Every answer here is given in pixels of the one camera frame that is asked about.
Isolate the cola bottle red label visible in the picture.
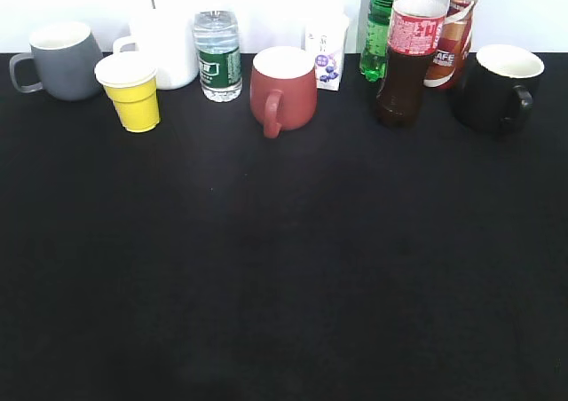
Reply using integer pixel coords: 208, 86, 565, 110
375, 0, 450, 128

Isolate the green sprite bottle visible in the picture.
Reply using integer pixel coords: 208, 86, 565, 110
359, 0, 394, 83

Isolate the red ceramic mug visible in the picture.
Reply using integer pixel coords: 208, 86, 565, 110
250, 46, 318, 138

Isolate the white blueberry milk carton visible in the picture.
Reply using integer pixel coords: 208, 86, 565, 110
304, 13, 350, 91

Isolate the clear water bottle green label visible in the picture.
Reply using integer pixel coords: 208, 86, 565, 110
193, 10, 242, 103

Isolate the white ceramic mug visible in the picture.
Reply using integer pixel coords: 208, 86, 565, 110
113, 9, 199, 90

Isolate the brown coffee drink bottle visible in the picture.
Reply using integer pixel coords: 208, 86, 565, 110
423, 0, 478, 90

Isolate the black ceramic mug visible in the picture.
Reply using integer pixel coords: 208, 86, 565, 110
451, 44, 545, 136

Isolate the grey ceramic mug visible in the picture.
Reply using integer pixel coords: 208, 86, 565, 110
9, 21, 103, 101

